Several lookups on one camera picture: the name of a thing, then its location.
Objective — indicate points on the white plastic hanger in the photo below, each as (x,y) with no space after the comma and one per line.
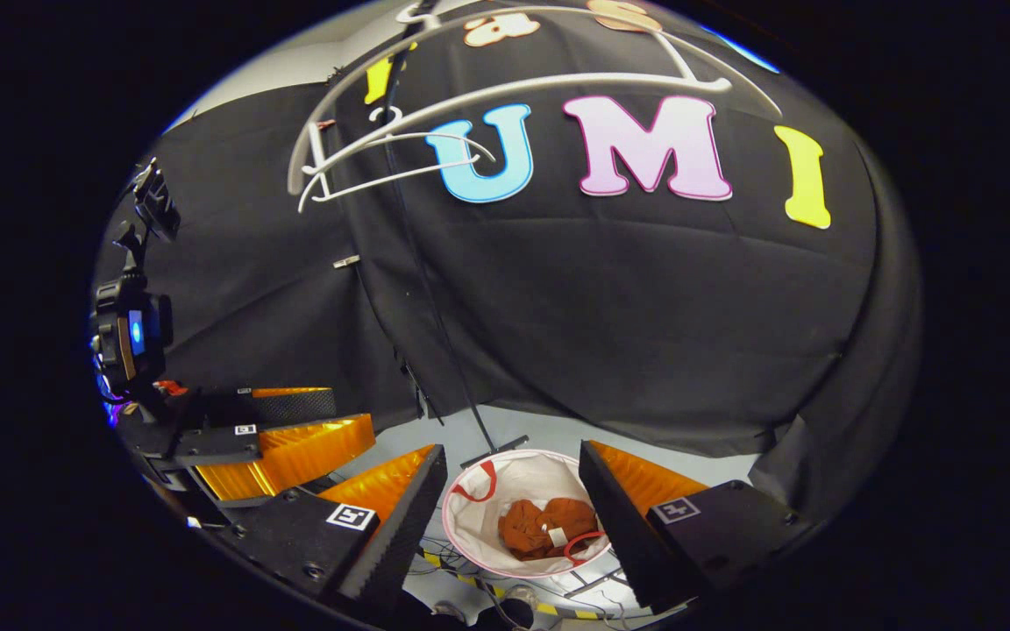
(645,81)
(435,137)

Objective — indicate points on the small metal clip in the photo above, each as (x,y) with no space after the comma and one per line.
(346,261)

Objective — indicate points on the white paper garment tag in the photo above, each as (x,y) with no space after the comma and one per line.
(558,535)

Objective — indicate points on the yellow black floor tape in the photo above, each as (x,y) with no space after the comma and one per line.
(470,579)

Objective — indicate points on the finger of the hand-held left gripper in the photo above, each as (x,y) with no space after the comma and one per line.
(295,407)
(295,451)

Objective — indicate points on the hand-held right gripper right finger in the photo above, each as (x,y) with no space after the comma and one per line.
(623,535)

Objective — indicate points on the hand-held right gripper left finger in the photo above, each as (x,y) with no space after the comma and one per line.
(408,526)

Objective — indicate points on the black clothes rack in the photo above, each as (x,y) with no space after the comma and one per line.
(435,289)

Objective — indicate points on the white laundry hamper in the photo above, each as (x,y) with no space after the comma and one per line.
(514,478)

